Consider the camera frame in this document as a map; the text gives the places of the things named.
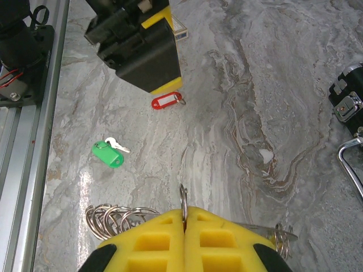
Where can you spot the metal disc with key rings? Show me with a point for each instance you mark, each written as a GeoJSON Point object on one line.
{"type": "Point", "coordinates": [183, 198]}

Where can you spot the red key tag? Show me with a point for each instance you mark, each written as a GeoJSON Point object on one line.
{"type": "Point", "coordinates": [164, 101]}

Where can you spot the small silver key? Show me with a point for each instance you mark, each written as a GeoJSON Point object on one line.
{"type": "Point", "coordinates": [117, 146]}

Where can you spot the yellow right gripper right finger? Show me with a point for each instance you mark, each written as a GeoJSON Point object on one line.
{"type": "Point", "coordinates": [224, 249]}

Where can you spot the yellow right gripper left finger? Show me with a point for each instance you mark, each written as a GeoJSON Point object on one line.
{"type": "Point", "coordinates": [147, 249]}

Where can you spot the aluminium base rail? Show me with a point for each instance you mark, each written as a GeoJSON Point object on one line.
{"type": "Point", "coordinates": [28, 170]}

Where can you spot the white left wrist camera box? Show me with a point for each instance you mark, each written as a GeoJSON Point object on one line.
{"type": "Point", "coordinates": [144, 5]}

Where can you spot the green key tag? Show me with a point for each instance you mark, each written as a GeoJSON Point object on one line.
{"type": "Point", "coordinates": [107, 154]}

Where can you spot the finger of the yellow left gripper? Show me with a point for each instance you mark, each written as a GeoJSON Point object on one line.
{"type": "Point", "coordinates": [147, 56]}
{"type": "Point", "coordinates": [156, 17]}

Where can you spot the playing card box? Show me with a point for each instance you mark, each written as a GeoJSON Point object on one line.
{"type": "Point", "coordinates": [179, 28]}

